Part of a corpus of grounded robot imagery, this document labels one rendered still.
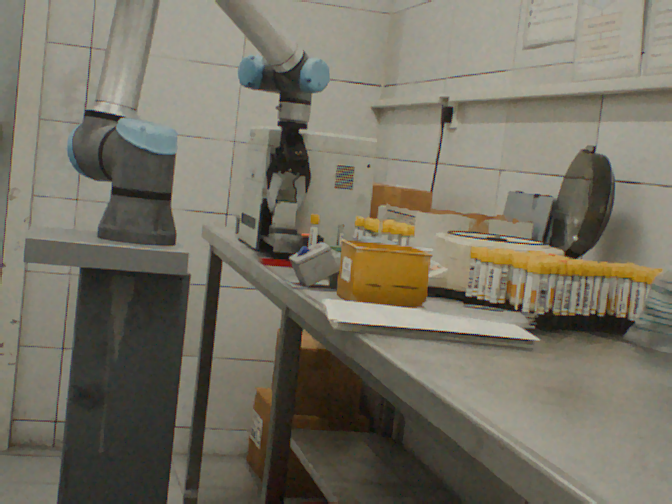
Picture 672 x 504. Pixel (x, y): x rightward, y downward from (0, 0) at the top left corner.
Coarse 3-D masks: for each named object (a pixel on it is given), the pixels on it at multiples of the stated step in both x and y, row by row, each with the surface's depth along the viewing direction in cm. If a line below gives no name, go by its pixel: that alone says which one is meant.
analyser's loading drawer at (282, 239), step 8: (272, 232) 256; (280, 232) 254; (288, 232) 255; (296, 232) 255; (264, 240) 263; (272, 240) 253; (280, 240) 249; (288, 240) 249; (296, 240) 250; (280, 248) 249; (288, 248) 250; (296, 248) 250
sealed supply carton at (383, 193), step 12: (372, 192) 309; (384, 192) 310; (396, 192) 310; (408, 192) 311; (420, 192) 311; (372, 204) 309; (384, 204) 310; (396, 204) 310; (408, 204) 311; (420, 204) 311; (372, 216) 310
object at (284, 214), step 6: (276, 204) 255; (282, 204) 254; (288, 204) 254; (294, 204) 255; (276, 210) 254; (282, 210) 254; (288, 210) 255; (294, 210) 255; (276, 216) 254; (282, 216) 254; (288, 216) 255; (294, 216) 255; (276, 222) 254; (282, 222) 255; (288, 222) 255
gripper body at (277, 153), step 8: (288, 128) 256; (296, 128) 255; (304, 128) 255; (280, 144) 260; (272, 152) 259; (280, 152) 254; (280, 160) 254; (280, 168) 254; (288, 168) 255; (296, 168) 255; (304, 168) 256
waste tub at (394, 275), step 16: (352, 256) 189; (368, 256) 186; (384, 256) 187; (400, 256) 187; (416, 256) 188; (352, 272) 187; (368, 272) 187; (384, 272) 187; (400, 272) 188; (416, 272) 188; (352, 288) 186; (368, 288) 187; (384, 288) 187; (400, 288) 188; (416, 288) 188; (384, 304) 188; (400, 304) 188; (416, 304) 189
